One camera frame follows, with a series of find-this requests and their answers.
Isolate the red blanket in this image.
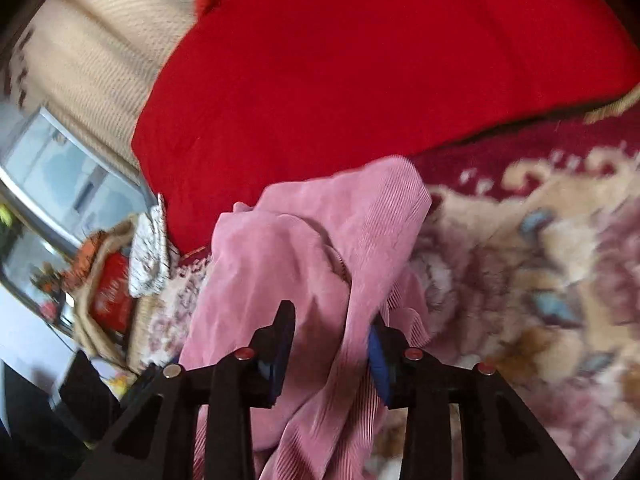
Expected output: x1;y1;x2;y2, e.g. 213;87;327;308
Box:
131;0;640;257

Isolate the dotted beige curtain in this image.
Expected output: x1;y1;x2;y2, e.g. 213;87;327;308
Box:
7;0;202;188

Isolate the floral plush blanket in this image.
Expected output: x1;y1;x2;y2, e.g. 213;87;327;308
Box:
125;85;640;480

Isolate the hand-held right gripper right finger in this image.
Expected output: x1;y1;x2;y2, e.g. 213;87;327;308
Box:
367;314;581;480

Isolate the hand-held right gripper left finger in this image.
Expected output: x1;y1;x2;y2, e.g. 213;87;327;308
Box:
75;300;297;480

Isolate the beige coat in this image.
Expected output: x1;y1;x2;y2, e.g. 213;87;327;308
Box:
74;214;143;368

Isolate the red cardboard box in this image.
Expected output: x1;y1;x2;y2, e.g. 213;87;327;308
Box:
89;252;133;333

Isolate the pink zip jacket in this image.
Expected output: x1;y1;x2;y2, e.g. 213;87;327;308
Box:
177;156;434;480

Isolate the white black patterned cloth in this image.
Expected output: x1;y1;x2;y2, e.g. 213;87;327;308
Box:
128;193;177;297

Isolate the orange patterned cloth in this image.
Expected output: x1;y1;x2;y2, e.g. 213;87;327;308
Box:
67;231;110;283

